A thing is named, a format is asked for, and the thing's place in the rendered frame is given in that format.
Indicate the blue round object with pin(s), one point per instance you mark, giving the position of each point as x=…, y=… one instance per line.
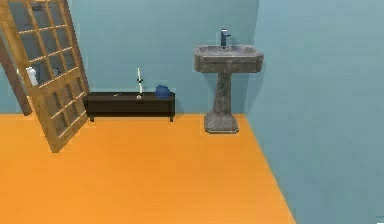
x=162, y=92

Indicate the white candle on holder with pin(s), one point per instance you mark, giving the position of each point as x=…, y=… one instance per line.
x=139, y=83

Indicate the dark low bench table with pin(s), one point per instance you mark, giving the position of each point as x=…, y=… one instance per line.
x=130, y=104

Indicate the blue sink faucet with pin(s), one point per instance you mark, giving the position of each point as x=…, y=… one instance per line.
x=224, y=36

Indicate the wooden glass-paned room door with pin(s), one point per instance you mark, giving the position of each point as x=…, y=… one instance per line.
x=66, y=96

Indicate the grey stone pedestal sink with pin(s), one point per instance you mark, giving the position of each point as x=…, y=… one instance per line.
x=224, y=83

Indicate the brown door frame post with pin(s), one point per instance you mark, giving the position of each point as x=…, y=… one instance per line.
x=13, y=80

